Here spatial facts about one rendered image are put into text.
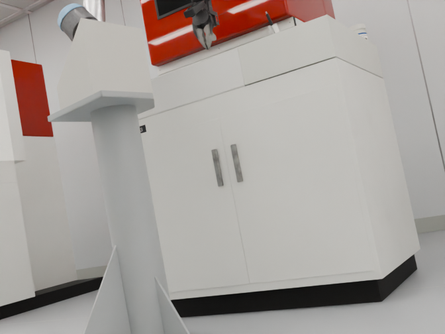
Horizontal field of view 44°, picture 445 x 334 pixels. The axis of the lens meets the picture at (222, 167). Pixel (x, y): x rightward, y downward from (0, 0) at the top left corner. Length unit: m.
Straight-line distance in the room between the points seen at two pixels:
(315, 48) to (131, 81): 0.64
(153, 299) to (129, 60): 0.82
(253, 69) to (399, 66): 2.13
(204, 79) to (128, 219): 0.63
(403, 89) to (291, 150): 2.16
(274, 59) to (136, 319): 0.99
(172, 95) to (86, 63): 0.44
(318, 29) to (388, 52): 2.15
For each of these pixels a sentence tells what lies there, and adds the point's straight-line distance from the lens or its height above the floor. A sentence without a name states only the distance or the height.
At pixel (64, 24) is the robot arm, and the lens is 2.11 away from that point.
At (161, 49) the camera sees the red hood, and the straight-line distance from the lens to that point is 2.96.
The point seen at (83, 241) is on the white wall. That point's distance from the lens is 5.52.
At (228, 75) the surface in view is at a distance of 2.05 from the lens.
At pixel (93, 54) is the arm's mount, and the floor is 0.97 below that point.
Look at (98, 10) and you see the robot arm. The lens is 2.31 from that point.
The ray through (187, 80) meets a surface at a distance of 2.15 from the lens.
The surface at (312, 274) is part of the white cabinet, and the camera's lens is 1.93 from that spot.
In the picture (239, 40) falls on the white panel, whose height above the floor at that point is 1.20.
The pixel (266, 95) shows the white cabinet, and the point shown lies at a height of 0.76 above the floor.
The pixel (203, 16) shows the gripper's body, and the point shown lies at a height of 1.13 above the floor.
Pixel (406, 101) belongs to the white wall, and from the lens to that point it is 3.97.
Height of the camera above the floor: 0.38
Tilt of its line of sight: 5 degrees up
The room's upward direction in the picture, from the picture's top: 11 degrees counter-clockwise
